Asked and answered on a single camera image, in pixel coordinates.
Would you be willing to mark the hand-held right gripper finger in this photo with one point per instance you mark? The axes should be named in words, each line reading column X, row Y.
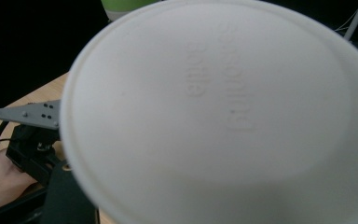
column 68, row 199

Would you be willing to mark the beige can white lid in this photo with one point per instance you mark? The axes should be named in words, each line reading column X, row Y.
column 205, row 112

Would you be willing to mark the green orange can white lid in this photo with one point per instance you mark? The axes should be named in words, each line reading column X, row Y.
column 121, row 6

